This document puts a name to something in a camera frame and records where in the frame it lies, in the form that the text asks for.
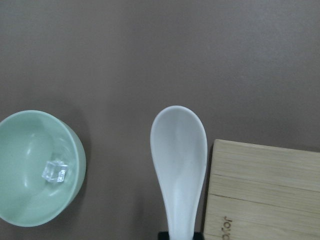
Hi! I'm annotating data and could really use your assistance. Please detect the bamboo cutting board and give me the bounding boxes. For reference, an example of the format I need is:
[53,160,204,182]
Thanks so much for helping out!
[204,139,320,240]

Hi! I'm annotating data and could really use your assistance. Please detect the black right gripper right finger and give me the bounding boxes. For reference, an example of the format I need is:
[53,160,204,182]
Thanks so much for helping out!
[193,232,204,240]

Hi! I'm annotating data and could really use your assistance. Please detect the mint green bowl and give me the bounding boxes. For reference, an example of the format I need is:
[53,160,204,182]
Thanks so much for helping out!
[0,110,86,227]

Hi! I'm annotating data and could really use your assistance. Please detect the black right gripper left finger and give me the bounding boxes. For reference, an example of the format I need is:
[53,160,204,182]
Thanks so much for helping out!
[157,231,170,240]

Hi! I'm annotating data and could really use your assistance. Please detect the white ceramic spoon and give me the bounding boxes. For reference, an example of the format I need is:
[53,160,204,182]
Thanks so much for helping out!
[150,105,208,240]

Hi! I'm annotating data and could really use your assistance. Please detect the clear ice cube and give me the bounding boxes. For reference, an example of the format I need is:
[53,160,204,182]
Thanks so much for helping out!
[41,160,69,183]

